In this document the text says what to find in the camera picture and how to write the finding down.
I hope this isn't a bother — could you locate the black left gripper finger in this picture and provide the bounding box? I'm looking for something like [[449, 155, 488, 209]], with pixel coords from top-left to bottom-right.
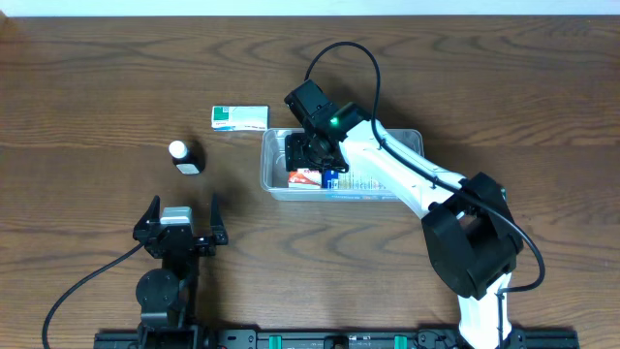
[[133, 195, 161, 240], [209, 195, 229, 244]]

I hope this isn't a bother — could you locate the red white medicine box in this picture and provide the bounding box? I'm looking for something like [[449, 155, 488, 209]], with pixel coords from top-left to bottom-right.
[[288, 169, 323, 190]]

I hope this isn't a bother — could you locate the blue white medicine box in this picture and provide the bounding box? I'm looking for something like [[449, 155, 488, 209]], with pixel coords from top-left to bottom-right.
[[322, 170, 384, 191]]

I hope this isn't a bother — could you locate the white green toothpaste box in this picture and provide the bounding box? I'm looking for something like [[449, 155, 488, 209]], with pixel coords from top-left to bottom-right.
[[211, 106, 269, 132]]

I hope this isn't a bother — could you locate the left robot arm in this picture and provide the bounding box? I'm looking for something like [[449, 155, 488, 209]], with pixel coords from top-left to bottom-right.
[[133, 196, 229, 348]]

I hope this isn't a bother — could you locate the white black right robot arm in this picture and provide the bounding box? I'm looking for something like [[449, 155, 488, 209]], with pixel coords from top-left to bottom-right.
[[285, 101, 524, 348]]

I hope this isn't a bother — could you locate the clear plastic container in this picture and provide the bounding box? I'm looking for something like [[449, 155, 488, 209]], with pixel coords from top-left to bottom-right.
[[260, 128, 399, 202]]

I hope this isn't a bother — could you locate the dark brown medicine bottle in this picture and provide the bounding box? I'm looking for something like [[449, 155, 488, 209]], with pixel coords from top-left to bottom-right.
[[168, 140, 205, 175]]

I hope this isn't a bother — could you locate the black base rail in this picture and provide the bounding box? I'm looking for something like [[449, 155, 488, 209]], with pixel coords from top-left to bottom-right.
[[93, 329, 580, 349]]

